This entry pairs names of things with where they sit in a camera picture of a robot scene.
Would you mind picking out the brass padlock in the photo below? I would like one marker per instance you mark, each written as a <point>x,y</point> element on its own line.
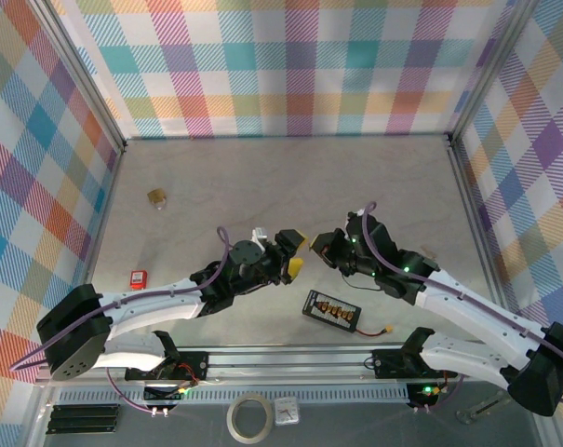
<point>154,195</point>

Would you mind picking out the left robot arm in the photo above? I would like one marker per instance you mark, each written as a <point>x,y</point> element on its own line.
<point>146,312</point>

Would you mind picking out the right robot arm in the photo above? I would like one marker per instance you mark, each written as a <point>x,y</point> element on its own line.
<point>467,314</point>

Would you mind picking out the black charging board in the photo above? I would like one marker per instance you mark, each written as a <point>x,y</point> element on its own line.
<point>330,309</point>

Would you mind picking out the red padlock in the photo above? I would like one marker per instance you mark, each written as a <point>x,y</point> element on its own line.
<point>139,278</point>

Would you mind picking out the small white clock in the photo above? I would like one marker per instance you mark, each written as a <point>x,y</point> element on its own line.
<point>286,412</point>

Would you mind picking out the clear tape roll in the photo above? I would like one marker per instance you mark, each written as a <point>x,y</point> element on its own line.
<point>230,416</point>

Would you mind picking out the black connector board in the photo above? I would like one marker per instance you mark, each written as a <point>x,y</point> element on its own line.
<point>420,396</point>
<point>164,393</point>

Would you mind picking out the black ribbed block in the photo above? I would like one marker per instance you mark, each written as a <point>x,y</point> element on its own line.
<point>83,419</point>

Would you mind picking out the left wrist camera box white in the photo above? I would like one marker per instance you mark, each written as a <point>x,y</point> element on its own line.
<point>260,234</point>

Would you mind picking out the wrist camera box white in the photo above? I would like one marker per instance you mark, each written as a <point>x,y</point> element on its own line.
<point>260,234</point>
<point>353,215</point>

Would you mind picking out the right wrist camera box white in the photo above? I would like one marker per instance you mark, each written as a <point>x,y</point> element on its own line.
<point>353,215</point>

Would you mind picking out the aluminium mounting rail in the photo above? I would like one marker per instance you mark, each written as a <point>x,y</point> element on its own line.
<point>285,368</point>

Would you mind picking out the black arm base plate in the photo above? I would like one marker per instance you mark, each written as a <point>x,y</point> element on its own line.
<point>197,365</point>
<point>388,363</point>

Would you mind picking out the aluminium side rail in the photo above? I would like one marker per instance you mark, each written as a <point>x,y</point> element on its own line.
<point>116,177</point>
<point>471,200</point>

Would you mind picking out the metal bracket plate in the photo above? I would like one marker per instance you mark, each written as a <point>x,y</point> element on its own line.
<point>472,413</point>

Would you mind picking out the aluminium frame post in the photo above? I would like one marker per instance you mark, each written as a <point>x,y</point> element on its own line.
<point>38,419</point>
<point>76,70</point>
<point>490,74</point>

